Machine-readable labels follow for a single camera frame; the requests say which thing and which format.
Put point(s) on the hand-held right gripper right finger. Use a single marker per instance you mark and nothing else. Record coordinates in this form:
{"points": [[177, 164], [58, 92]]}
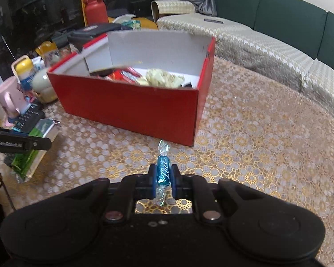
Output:
{"points": [[174, 180]]}

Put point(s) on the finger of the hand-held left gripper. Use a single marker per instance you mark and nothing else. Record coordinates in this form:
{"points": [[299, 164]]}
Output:
{"points": [[5, 132]]}

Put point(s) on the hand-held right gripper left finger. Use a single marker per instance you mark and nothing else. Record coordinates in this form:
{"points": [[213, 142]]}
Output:
{"points": [[152, 179]]}

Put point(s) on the blue candy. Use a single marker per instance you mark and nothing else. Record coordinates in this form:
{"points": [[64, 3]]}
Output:
{"points": [[162, 169]]}

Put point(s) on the red cardboard box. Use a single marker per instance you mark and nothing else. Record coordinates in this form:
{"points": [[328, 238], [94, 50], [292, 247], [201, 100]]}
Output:
{"points": [[128, 108]]}

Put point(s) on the red snack packet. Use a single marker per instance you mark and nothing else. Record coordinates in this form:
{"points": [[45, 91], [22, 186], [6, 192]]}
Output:
{"points": [[122, 75]]}

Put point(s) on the green foil packet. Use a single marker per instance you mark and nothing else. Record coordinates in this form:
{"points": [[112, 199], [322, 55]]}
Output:
{"points": [[30, 161]]}

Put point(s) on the black remote control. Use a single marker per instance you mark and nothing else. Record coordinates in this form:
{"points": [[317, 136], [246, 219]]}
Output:
{"points": [[27, 118], [213, 21]]}

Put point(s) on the pink cup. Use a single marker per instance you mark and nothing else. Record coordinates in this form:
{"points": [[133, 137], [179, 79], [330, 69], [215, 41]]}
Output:
{"points": [[8, 97]]}

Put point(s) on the black metal stand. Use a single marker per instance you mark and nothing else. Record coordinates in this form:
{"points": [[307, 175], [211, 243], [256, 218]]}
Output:
{"points": [[0, 178]]}

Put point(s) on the cream round jar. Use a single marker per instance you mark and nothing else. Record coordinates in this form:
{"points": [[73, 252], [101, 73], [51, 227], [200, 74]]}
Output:
{"points": [[43, 86]]}

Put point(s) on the yellow lid bottle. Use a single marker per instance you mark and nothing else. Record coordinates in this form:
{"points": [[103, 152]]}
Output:
{"points": [[23, 66]]}

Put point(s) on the clear orange-label bottle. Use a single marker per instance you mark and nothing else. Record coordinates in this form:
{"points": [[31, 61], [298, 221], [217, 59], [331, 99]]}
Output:
{"points": [[46, 51]]}

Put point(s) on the crumpled cream snack packet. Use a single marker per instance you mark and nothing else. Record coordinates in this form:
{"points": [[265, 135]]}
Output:
{"points": [[158, 77]]}

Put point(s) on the dark brown snack packet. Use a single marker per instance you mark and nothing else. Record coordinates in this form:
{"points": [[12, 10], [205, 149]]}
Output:
{"points": [[103, 72]]}

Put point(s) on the black sandwich maker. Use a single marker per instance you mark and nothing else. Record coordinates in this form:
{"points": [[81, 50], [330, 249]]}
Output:
{"points": [[100, 29]]}

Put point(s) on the red water bottle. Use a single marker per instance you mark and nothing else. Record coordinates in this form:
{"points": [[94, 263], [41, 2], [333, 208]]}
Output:
{"points": [[96, 11]]}

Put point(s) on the green sofa with cover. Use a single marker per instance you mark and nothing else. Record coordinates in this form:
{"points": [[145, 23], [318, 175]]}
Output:
{"points": [[253, 47]]}

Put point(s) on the plastic bag of tissues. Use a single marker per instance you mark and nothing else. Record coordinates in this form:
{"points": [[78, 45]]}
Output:
{"points": [[128, 22]]}

